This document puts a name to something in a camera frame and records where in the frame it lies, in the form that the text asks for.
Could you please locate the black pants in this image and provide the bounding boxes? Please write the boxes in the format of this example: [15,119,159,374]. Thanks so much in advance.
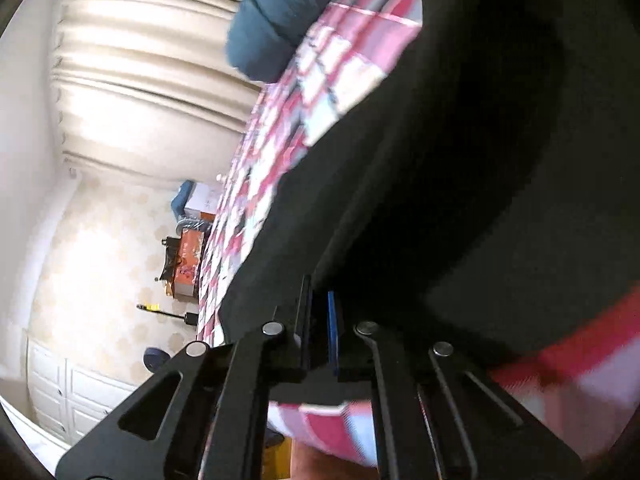
[220,0,639,354]

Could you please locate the white cabinet doors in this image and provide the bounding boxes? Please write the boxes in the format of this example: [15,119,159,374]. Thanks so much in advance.
[26,338,138,445]

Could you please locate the plaid checkered bed blanket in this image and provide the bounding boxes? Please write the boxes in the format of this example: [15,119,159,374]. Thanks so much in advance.
[198,0,639,463]

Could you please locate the orange box on floor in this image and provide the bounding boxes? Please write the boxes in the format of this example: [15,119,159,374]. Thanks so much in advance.
[155,229,208,304]

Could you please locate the white box with blue cloth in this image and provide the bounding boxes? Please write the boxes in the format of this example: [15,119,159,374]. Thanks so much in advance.
[170,180,221,222]

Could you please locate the cream pleated curtain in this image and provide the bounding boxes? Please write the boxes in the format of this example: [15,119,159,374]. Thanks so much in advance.
[51,0,259,185]

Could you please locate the dark teal pillow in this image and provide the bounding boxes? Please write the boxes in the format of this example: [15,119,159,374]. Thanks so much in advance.
[226,0,331,84]

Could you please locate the black cable with yellow plug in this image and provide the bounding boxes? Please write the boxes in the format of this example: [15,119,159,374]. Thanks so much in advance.
[135,301,201,328]

